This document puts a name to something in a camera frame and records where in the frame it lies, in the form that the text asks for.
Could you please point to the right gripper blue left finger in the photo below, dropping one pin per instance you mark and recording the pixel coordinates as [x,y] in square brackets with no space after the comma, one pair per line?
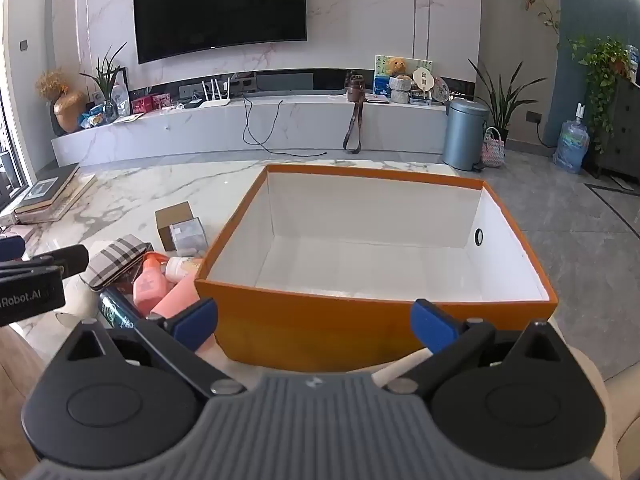
[173,342]

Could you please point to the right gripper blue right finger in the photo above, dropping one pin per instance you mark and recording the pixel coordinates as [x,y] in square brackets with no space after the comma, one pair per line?
[449,346]

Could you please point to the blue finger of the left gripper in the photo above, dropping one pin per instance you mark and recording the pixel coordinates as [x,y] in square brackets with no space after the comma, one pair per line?
[11,248]

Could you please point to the pink flip-cap bottle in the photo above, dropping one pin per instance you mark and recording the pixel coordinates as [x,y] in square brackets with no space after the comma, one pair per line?
[181,296]

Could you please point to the dark blue spray can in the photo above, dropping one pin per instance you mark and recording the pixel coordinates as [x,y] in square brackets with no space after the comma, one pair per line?
[117,309]

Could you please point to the pink pump bottle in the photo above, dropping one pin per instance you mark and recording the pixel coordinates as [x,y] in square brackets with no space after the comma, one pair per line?
[151,285]

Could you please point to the white peach-print wipes canister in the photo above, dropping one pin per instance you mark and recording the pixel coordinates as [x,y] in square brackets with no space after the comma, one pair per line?
[178,268]

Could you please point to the plaid grey pouch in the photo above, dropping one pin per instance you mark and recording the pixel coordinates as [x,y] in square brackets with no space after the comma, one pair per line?
[113,261]

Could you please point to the clear plastic cube box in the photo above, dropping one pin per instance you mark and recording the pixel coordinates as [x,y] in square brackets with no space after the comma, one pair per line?
[189,238]

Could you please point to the brown cardboard box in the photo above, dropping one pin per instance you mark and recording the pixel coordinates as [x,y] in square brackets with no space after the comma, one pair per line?
[167,216]

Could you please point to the stack of books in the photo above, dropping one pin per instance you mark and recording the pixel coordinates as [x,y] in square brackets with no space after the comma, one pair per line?
[50,197]

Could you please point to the orange cardboard storage box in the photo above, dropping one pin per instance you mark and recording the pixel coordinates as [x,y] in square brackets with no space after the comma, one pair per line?
[318,267]

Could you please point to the bronze vase with dried flowers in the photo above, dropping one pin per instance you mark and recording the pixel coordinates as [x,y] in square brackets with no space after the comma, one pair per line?
[67,104]

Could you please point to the red gift boxes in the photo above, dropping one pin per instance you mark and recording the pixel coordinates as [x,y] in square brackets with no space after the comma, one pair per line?
[146,104]

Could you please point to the woven pastel basket bag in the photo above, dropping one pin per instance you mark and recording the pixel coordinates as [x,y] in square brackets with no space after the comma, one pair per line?
[493,152]

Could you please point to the green plant in glass vase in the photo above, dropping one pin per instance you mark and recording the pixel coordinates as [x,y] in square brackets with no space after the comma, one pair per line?
[104,76]

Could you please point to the grey metal trash bin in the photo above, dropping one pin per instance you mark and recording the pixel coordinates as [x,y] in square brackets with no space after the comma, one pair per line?
[466,122]

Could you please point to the blue water jug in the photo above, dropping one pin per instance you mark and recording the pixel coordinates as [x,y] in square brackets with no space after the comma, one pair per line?
[573,143]

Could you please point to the white wifi router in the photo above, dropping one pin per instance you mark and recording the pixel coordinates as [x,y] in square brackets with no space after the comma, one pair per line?
[215,93]

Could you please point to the tall green potted plant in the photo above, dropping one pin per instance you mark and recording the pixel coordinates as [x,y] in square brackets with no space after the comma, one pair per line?
[503,99]

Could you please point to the dark cabinet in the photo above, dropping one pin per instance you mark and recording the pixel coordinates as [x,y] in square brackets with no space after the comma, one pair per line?
[621,146]

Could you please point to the round paper fan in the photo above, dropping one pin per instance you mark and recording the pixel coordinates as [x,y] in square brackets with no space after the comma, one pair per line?
[423,80]

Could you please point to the green poster picture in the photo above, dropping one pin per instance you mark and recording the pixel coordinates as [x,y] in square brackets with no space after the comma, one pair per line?
[381,81]

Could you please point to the teddy bear plush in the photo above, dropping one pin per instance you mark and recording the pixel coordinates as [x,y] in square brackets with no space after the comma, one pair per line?
[395,67]

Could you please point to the trailing ivy plant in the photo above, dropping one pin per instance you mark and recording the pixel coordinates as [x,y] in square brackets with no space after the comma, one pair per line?
[606,62]

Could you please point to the brown camera bag with strap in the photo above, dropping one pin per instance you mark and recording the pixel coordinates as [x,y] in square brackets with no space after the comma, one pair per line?
[355,94]

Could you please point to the black wall television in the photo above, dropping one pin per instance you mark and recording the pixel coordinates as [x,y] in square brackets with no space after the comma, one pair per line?
[166,28]

